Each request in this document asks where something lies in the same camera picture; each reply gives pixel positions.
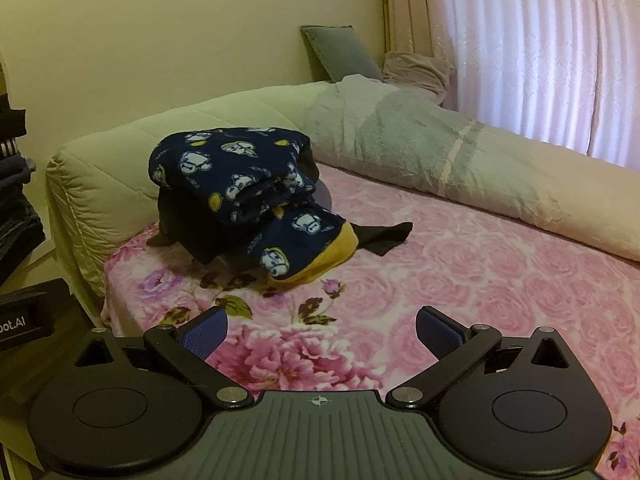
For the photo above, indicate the mauve crumpled pillow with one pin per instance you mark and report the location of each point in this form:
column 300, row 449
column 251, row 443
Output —
column 418, row 71

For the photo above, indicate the pink floral bed sheet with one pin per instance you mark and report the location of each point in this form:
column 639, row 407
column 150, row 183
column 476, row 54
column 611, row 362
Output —
column 354, row 327

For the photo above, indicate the pink sheer curtain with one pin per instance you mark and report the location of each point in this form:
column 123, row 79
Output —
column 560, row 71

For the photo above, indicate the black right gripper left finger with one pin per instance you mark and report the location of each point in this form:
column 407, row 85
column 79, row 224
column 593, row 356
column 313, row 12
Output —
column 183, row 351

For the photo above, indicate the grey pillow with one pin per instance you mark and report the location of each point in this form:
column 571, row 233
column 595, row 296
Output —
column 340, row 52

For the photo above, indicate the black garment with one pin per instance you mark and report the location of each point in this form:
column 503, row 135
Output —
column 385, row 237

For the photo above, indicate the navy cartoon print pajama pants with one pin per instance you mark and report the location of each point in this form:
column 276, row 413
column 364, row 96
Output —
column 247, row 195

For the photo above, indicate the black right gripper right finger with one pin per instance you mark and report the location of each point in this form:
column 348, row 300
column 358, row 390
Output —
column 458, row 350

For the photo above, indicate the dark folded clothes stack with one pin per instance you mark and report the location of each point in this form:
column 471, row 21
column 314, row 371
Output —
column 21, row 227

